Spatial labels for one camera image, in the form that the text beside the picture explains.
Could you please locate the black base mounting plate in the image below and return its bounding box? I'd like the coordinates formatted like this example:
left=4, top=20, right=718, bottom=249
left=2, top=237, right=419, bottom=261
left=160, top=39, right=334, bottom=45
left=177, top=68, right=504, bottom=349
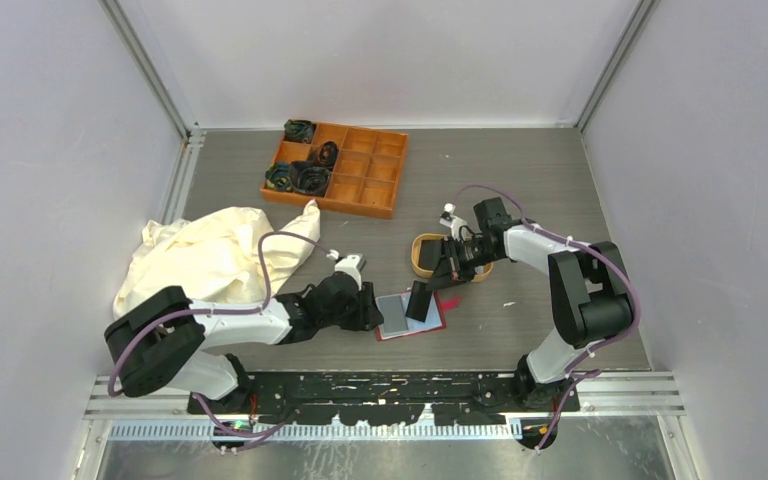
left=187, top=371, right=579, bottom=426

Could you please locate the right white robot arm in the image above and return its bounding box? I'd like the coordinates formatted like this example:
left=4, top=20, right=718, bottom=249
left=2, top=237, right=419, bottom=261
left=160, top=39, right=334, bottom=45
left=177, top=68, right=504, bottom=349
left=426, top=197, right=639, bottom=411

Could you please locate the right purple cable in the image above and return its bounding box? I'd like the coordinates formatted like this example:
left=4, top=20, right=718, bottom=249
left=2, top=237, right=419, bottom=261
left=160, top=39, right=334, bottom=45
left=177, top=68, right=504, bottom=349
left=453, top=184, right=644, bottom=452

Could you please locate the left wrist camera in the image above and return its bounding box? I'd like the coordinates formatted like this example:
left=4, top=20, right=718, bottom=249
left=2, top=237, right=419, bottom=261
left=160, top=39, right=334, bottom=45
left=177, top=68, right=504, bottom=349
left=326, top=249, right=366, bottom=287

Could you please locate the dark rolled belt middle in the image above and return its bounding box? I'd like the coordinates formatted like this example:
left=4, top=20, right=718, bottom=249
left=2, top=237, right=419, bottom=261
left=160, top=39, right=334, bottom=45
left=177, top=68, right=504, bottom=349
left=308, top=141, right=339, bottom=170

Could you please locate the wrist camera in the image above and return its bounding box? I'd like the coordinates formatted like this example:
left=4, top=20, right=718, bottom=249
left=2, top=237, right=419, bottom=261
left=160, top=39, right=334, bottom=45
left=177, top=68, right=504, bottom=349
left=439, top=203, right=468, bottom=241
left=326, top=249, right=366, bottom=287

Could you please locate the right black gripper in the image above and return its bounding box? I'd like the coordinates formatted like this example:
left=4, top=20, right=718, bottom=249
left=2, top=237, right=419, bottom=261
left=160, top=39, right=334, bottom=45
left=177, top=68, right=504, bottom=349
left=426, top=235, right=500, bottom=293

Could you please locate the green rolled belt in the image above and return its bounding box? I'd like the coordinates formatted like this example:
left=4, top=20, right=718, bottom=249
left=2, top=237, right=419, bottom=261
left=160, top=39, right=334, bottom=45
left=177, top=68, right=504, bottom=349
left=264, top=162, right=294, bottom=193

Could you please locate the cream cloth bag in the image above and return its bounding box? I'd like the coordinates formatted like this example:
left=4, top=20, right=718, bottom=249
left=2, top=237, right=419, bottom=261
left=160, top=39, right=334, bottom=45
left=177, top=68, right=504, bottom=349
left=112, top=200, right=321, bottom=319

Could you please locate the large black rolled belt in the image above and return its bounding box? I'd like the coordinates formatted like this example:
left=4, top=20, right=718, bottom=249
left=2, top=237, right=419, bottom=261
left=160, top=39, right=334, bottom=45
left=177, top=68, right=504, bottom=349
left=289, top=161, right=331, bottom=197

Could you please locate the black card in holder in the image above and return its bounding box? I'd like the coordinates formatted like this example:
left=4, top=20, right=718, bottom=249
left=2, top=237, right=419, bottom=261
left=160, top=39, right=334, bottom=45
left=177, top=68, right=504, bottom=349
left=377, top=294, right=409, bottom=337

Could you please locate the dark rolled belt top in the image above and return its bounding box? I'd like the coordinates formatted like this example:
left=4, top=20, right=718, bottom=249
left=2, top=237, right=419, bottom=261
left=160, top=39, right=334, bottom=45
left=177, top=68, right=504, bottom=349
left=283, top=119, right=317, bottom=144

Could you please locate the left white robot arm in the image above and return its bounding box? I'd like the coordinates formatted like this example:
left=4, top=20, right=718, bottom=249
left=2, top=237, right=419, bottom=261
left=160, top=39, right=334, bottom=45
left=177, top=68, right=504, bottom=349
left=104, top=272, right=383, bottom=413

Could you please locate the red card holder wallet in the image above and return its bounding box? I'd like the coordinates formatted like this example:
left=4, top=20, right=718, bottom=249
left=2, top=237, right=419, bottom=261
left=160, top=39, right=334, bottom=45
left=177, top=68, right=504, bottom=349
left=375, top=292, right=461, bottom=341

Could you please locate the tan oval tray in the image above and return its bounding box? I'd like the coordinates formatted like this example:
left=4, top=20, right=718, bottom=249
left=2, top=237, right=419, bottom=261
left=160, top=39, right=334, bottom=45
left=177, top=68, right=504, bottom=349
left=410, top=233, right=494, bottom=283

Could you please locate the purple cable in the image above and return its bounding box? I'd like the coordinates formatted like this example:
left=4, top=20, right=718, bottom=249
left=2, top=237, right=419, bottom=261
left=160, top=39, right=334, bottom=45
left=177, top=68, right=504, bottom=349
left=453, top=184, right=644, bottom=452
left=106, top=230, right=342, bottom=453

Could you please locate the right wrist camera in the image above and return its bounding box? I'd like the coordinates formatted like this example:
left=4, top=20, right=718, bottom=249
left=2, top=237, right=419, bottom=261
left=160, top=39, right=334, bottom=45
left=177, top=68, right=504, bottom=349
left=439, top=203, right=468, bottom=241

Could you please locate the dark rolled belt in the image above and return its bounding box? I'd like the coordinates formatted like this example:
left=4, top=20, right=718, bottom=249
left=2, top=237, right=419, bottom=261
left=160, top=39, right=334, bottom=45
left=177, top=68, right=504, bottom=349
left=283, top=119, right=317, bottom=144
left=308, top=141, right=339, bottom=170

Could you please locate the orange compartment organizer tray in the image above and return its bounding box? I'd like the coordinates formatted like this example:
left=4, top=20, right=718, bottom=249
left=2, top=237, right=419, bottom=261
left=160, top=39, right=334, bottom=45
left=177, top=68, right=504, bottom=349
left=260, top=121, right=409, bottom=219

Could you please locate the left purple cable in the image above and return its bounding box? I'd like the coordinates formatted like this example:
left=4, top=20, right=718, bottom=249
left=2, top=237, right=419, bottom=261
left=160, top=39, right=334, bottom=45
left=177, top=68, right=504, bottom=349
left=106, top=230, right=342, bottom=453

